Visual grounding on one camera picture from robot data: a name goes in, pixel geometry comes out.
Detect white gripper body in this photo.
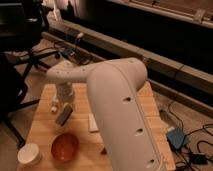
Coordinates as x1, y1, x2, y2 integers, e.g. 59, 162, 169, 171
56, 82, 75, 105

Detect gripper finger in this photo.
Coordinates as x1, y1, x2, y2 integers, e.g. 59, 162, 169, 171
68, 103, 75, 112
54, 103, 61, 114

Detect dark grey eraser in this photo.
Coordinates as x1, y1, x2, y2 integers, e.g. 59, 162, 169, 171
56, 104, 72, 126

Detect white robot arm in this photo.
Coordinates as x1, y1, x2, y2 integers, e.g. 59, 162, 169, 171
47, 58, 167, 171

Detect white sponge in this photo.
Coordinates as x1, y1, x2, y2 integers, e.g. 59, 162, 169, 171
88, 114, 99, 133

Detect white tube bottle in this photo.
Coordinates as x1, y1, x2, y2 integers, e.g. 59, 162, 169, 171
51, 95, 59, 113

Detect red bowl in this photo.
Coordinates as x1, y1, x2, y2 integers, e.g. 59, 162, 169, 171
51, 133, 79, 162

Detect small blue device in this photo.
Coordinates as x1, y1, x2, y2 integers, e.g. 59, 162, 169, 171
61, 48, 75, 60

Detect white round cup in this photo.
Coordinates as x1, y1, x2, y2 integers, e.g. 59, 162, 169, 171
17, 143, 42, 165

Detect red chili pepper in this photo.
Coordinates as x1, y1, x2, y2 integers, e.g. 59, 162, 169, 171
100, 147, 107, 155

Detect black office chair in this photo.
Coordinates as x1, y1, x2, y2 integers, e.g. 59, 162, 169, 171
0, 0, 59, 148

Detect blue electronic box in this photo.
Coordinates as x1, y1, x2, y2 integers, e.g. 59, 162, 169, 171
166, 128, 189, 150

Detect black floor cables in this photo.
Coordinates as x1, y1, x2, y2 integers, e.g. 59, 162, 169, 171
166, 99, 213, 171

